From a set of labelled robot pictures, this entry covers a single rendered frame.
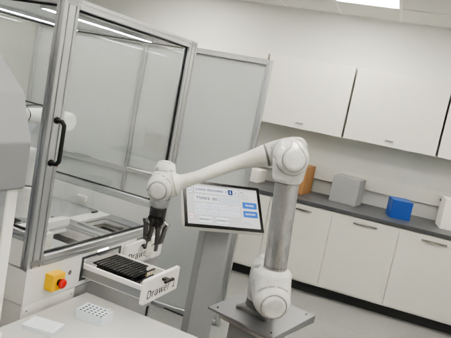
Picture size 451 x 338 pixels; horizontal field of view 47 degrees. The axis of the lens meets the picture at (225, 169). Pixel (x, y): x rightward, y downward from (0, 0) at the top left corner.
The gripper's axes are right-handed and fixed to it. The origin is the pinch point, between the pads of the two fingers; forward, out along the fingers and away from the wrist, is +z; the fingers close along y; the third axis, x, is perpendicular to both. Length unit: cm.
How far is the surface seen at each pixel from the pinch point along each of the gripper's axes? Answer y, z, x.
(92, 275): 17.5, 14.0, 16.6
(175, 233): 69, 38, -154
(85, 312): 3.6, 19.8, 36.5
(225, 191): 10, -16, -96
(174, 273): -10.8, 9.6, -6.4
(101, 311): 0.1, 20.2, 30.6
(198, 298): 11, 52, -87
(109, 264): 15.0, 9.8, 8.4
